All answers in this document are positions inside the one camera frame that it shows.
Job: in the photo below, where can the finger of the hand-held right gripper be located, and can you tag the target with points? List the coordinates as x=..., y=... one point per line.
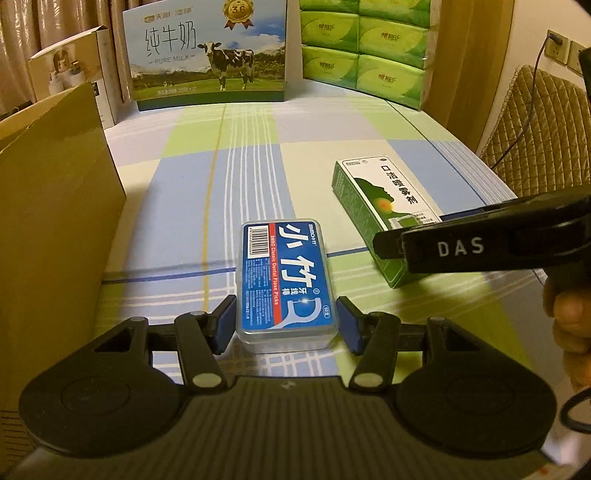
x=388, y=243
x=485, y=213

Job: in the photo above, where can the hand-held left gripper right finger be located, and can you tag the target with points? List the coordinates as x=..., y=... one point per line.
x=349, y=326

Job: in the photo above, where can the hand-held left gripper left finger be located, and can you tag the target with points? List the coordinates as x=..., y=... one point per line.
x=224, y=325

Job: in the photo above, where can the green and white spray box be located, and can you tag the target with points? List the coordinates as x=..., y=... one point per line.
x=383, y=198

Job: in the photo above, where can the clear blue-label floss box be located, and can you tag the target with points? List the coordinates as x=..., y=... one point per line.
x=286, y=277

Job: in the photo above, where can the brown cardboard box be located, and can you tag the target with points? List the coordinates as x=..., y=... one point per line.
x=51, y=230

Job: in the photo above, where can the person's right hand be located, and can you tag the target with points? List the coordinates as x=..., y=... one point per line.
x=572, y=327

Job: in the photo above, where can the chair with quilted cushion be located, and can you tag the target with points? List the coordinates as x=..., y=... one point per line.
x=545, y=124

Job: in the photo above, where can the checkered tablecloth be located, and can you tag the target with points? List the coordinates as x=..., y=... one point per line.
x=277, y=157

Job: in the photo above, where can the stack of green tissue packs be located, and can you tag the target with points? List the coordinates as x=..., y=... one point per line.
x=364, y=50

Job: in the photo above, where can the blue cow-print milk carton box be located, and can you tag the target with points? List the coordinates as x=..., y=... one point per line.
x=203, y=55

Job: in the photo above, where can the white product box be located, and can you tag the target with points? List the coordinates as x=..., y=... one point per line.
x=69, y=69

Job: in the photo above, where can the brown curtain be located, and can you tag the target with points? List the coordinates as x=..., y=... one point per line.
x=46, y=21

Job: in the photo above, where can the wall power outlet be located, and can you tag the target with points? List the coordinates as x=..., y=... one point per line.
x=576, y=56
x=556, y=45

